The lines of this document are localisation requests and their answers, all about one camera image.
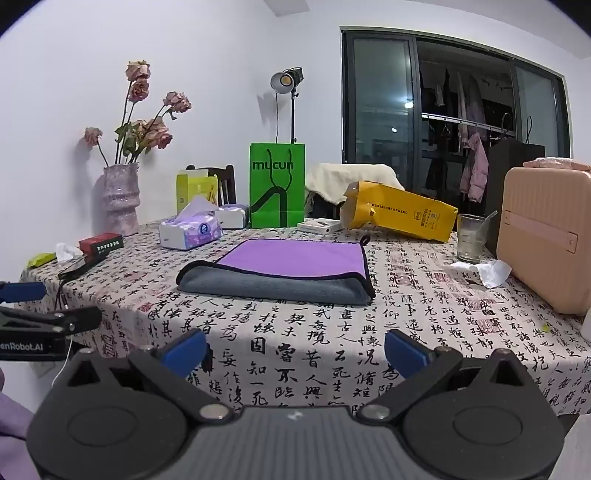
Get speckled pink ceramic vase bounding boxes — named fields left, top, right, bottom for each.
left=102, top=162, right=140, bottom=236

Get cream cloth over chair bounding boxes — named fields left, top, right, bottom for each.
left=304, top=163, right=405, bottom=206

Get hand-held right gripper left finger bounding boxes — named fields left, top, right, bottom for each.
left=65, top=329, right=232, bottom=429

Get slim black device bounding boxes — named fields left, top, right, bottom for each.
left=57, top=255, right=105, bottom=284

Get purple tissue pack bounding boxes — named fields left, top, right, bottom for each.
left=158, top=195, right=223, bottom=251

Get yellow paper bag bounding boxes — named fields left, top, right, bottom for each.
left=339, top=180, right=459, bottom=244

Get dried pink roses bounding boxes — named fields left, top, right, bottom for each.
left=84, top=60, right=193, bottom=168

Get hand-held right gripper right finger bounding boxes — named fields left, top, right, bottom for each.
left=362, top=329, right=527, bottom=428

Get purple cloth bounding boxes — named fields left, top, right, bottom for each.
left=0, top=368, right=40, bottom=480

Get black paper bag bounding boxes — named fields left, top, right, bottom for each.
left=484, top=113, right=546, bottom=256

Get beige suitcase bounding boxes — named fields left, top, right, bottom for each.
left=496, top=167, right=591, bottom=316

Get pink hanging jacket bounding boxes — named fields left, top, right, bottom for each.
left=459, top=132, right=489, bottom=202

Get yellow-green carton box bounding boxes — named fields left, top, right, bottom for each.
left=175, top=168, right=219, bottom=216

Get red and black box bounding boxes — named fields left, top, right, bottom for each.
left=78, top=233, right=125, bottom=256

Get black framed glass door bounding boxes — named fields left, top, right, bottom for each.
left=340, top=26, right=574, bottom=195

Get small crumpled white tissue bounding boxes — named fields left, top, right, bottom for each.
left=55, top=242, right=84, bottom=264

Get pink folded cloth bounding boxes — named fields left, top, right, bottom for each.
left=523, top=156, right=591, bottom=171

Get thin white cable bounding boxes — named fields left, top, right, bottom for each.
left=52, top=333, right=75, bottom=400

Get white tissue pack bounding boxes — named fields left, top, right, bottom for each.
left=217, top=203, right=251, bottom=230

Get studio light on stand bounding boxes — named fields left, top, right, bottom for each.
left=270, top=67, right=304, bottom=144

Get dark wooden chair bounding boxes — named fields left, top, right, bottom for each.
left=186, top=164, right=238, bottom=206

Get purple and grey towel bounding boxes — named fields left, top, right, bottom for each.
left=177, top=234, right=377, bottom=306

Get clear drinking glass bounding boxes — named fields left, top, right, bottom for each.
left=457, top=213, right=488, bottom=264

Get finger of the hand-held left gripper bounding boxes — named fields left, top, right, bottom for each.
left=0, top=281, right=48, bottom=304
left=0, top=306, right=103, bottom=334

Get green paper bag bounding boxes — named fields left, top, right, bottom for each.
left=249, top=143, right=306, bottom=229

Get metal clothes rail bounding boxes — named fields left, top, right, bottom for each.
left=422, top=113, right=516, bottom=139

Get small flat white box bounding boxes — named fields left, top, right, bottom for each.
left=296, top=219, right=344, bottom=234

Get light hanging garment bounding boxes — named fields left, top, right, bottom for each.
left=456, top=71, right=486, bottom=140

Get large crumpled white tissue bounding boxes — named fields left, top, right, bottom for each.
left=440, top=259, right=513, bottom=289

